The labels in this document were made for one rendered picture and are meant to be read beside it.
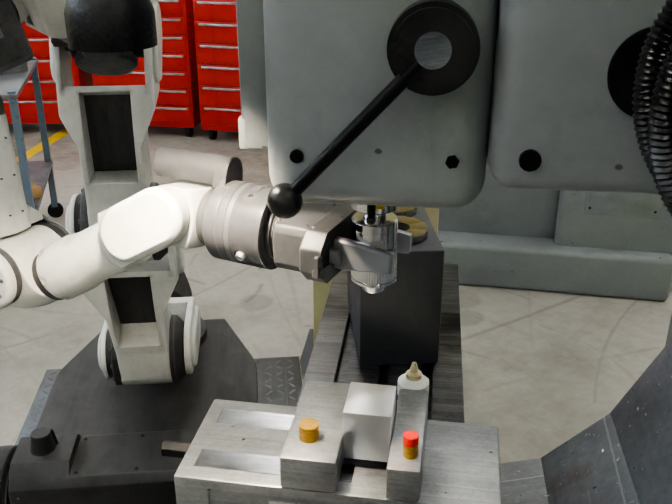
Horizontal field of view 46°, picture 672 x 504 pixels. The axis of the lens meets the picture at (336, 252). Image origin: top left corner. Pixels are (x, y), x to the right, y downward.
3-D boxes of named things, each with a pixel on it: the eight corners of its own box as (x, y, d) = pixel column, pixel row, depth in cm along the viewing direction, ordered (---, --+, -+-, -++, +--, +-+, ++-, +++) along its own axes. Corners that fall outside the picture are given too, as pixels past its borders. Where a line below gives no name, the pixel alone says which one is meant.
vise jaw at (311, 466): (279, 487, 85) (278, 457, 83) (307, 406, 98) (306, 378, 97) (335, 494, 84) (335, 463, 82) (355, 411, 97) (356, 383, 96)
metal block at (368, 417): (342, 458, 87) (342, 412, 85) (350, 425, 93) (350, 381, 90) (389, 463, 87) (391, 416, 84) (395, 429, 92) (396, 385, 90)
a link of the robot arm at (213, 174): (221, 270, 84) (133, 251, 88) (270, 251, 93) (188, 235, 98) (228, 162, 81) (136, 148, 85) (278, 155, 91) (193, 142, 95)
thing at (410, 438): (401, 458, 83) (402, 439, 82) (403, 449, 84) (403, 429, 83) (417, 460, 83) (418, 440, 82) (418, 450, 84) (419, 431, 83)
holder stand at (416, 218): (358, 366, 120) (360, 243, 112) (347, 299, 140) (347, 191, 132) (438, 363, 120) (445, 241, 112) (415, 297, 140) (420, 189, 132)
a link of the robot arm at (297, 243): (319, 221, 75) (211, 201, 80) (319, 312, 79) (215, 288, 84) (370, 181, 86) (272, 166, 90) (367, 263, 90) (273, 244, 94)
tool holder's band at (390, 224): (402, 233, 78) (402, 224, 78) (355, 236, 78) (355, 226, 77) (393, 216, 82) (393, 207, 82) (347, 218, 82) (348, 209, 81)
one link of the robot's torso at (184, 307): (115, 343, 186) (108, 292, 180) (202, 338, 188) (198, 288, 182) (100, 393, 167) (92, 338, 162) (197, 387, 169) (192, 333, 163)
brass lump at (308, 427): (296, 442, 85) (296, 428, 85) (301, 430, 87) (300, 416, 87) (317, 444, 85) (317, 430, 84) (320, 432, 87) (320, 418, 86)
